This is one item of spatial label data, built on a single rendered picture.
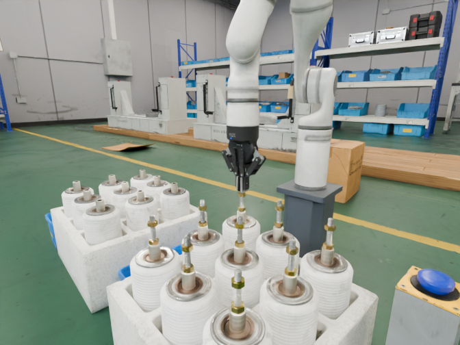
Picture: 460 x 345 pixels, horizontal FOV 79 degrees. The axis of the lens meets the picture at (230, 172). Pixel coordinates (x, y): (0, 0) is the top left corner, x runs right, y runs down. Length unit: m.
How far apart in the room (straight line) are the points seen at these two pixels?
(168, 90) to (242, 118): 3.20
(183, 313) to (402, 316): 0.31
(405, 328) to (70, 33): 7.12
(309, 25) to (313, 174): 0.37
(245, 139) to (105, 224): 0.45
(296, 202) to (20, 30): 6.52
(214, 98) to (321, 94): 2.57
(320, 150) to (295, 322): 0.47
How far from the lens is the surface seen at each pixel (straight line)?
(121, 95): 4.99
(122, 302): 0.62
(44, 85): 6.90
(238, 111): 0.61
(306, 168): 0.81
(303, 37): 0.74
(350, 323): 0.58
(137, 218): 0.87
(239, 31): 0.61
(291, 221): 0.85
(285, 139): 2.57
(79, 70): 7.16
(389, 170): 2.22
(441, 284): 0.46
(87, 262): 0.82
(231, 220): 0.72
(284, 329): 0.49
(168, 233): 0.89
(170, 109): 3.80
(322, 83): 0.78
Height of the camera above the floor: 0.56
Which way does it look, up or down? 15 degrees down
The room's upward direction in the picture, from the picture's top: straight up
